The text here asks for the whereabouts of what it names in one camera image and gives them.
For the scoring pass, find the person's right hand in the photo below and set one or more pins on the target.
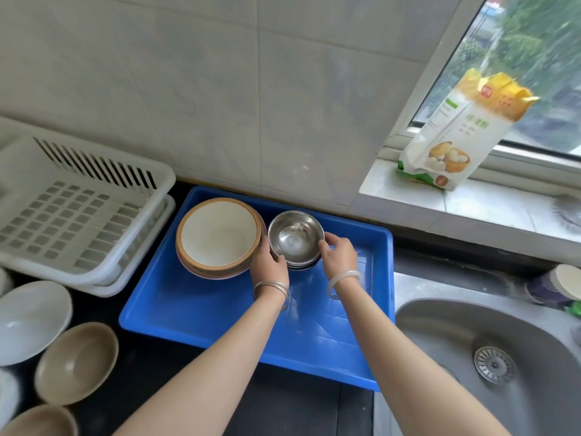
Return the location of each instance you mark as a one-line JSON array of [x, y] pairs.
[[338, 258]]

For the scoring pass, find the person's left hand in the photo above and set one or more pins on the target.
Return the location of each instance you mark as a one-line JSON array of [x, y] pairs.
[[268, 267]]

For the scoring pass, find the pink rimmed elephant print bowl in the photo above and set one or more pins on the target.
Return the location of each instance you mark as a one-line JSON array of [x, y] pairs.
[[213, 277]]

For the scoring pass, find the cream bowl with orange rim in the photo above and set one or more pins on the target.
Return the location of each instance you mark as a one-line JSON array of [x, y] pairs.
[[218, 233]]

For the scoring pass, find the blue plastic tray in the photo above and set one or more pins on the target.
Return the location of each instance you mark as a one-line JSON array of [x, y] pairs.
[[204, 308]]

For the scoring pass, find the tan bowl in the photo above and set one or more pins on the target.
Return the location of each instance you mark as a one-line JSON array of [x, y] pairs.
[[75, 363], [41, 424]]

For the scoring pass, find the white plastic dish rack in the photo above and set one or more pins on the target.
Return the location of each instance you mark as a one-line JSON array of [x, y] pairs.
[[18, 154]]

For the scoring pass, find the white bowl with dark mark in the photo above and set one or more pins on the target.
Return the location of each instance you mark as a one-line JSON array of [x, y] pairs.
[[7, 395]]

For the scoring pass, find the person's right forearm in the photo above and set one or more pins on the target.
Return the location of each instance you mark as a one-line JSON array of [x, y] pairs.
[[408, 381]]

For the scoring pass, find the person's left forearm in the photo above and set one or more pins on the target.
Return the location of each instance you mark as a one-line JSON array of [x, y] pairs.
[[204, 381]]

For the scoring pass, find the black countertop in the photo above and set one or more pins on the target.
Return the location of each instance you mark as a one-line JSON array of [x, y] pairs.
[[295, 408]]

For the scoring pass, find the silver wrist bangle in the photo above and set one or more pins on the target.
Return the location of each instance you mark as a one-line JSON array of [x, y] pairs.
[[272, 284]]

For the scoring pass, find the white jade bangle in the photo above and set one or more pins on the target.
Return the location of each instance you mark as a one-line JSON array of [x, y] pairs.
[[345, 276]]

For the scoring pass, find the white tiled window sill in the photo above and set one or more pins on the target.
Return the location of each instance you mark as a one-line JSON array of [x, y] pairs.
[[476, 213]]

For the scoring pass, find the white and yellow flour bag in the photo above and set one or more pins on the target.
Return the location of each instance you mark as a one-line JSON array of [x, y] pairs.
[[463, 136]]

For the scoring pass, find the metal sink strainer plug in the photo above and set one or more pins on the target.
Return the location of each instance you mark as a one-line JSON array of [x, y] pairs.
[[494, 365]]

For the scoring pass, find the purple paper cup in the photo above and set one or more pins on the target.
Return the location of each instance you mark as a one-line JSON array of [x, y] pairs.
[[544, 286]]

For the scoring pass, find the stainless steel double sink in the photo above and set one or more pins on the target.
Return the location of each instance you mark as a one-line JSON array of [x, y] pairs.
[[522, 404]]

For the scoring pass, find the green detergent pouch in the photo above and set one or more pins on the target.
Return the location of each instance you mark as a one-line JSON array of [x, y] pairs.
[[576, 308]]

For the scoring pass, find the white window frame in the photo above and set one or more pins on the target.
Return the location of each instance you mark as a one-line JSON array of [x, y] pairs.
[[435, 77]]

